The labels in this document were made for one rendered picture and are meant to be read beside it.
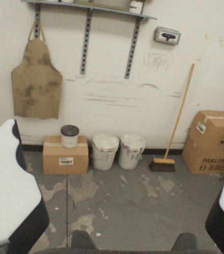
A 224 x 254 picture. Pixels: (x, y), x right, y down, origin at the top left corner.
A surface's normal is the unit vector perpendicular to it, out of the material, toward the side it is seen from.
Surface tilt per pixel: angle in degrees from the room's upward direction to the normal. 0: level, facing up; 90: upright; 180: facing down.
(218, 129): 86
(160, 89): 90
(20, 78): 88
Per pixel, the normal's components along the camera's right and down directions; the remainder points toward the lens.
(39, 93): -0.32, 0.45
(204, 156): 0.11, 0.51
